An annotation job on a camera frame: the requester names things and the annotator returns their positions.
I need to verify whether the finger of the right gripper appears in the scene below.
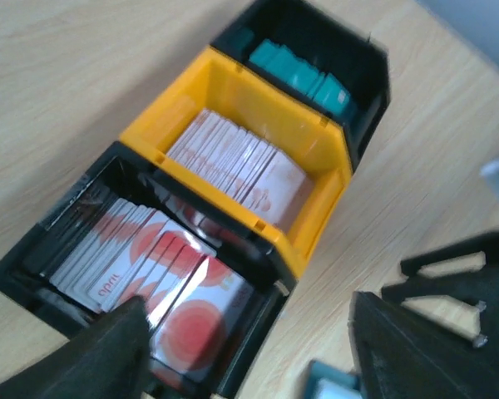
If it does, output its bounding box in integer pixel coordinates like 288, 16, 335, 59
381, 229, 499, 357

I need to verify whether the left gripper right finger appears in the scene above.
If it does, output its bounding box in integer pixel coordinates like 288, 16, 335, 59
349, 292, 499, 398

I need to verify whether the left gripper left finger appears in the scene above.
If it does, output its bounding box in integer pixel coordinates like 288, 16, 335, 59
0, 296, 151, 398

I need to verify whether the blue card holder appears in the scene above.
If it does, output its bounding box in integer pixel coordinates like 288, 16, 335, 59
302, 360, 363, 399

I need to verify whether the black bin with red cards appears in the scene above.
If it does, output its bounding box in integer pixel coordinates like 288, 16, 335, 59
0, 142, 296, 398

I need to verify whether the yellow bin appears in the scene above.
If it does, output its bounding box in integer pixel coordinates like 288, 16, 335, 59
119, 47, 353, 282

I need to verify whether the teal card stack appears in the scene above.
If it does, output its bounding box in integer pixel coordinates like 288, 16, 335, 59
249, 39, 358, 122

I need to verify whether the black bin with teal cards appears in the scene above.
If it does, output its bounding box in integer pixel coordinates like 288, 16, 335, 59
211, 1, 390, 168

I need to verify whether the red patterned card stack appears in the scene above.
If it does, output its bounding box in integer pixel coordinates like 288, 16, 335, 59
50, 199, 254, 382

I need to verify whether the white vip card stack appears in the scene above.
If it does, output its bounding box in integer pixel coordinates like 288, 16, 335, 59
168, 109, 313, 230

